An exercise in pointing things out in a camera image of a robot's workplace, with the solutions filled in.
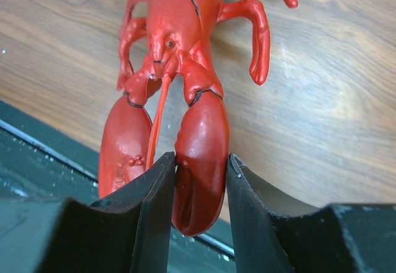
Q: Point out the red toy lobster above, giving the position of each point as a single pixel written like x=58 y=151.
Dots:
x=158 y=41

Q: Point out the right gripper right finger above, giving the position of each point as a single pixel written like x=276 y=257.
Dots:
x=253 y=203

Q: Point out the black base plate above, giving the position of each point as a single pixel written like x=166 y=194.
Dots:
x=37 y=160

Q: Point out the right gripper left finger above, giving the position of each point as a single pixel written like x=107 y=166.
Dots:
x=136 y=221

